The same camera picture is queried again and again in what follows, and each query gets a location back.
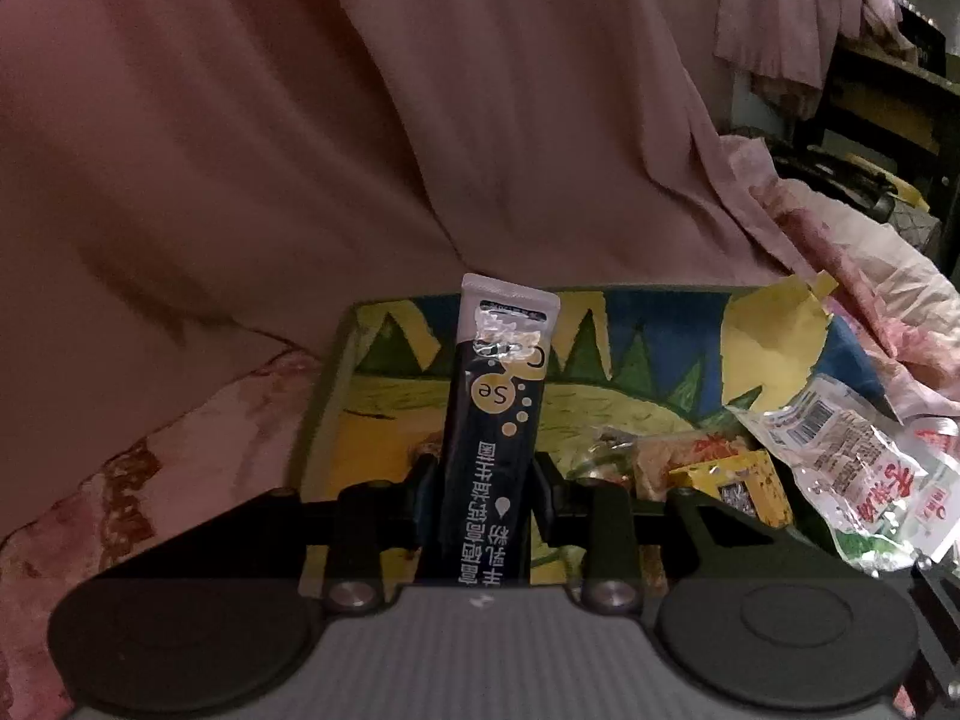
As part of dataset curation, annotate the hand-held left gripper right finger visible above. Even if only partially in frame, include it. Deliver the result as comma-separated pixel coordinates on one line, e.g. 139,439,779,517
529,453,722,610

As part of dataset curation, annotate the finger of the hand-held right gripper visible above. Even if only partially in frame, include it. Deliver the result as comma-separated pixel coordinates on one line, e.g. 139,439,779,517
909,549,960,695

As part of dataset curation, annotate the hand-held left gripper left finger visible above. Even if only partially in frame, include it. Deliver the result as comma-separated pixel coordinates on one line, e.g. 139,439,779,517
268,457,445,610

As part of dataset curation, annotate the clear nut snack packet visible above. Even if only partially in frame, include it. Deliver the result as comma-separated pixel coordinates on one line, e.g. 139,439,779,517
565,423,640,482

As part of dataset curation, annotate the dark blue stick packet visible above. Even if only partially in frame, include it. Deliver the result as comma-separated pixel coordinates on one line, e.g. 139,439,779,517
418,273,561,587

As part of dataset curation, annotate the grey box with colourful lining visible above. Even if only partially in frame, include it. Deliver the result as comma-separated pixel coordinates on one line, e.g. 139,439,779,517
288,282,905,595

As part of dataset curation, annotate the pink wafer snack packet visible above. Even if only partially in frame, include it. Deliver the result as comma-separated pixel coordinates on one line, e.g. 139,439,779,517
632,426,752,502

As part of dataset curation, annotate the white snack packet red print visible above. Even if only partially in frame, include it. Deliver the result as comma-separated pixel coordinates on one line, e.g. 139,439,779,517
723,373,960,580

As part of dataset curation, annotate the yellow purple snack packet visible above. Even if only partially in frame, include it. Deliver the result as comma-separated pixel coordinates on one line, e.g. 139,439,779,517
666,448,797,530

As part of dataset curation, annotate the white packet with red triangle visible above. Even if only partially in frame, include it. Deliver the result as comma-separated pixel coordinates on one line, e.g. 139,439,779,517
895,415,960,467

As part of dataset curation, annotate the pink floral blanket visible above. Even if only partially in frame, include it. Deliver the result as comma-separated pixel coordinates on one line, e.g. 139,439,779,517
0,127,960,720

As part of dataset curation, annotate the pink curtain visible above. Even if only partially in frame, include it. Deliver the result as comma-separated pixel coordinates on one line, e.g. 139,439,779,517
0,0,797,362

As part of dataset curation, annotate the dark shelf unit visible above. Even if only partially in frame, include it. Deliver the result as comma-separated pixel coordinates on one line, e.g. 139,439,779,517
772,0,960,271

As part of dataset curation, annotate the hanging pink cloth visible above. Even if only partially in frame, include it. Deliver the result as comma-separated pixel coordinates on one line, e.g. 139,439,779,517
711,0,902,122

